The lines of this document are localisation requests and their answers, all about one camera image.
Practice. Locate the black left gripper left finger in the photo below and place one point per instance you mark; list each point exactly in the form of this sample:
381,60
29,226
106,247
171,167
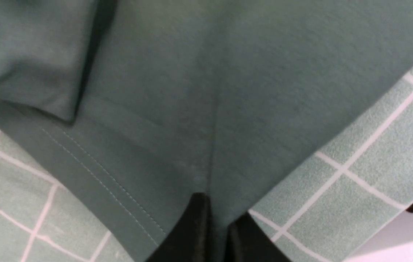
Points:
189,239

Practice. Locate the green long sleeve shirt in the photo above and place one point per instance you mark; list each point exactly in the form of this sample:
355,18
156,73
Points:
142,103

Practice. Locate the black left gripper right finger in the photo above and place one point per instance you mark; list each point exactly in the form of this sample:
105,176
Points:
246,242

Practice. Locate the green checkered table cloth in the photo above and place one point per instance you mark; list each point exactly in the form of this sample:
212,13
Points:
351,201

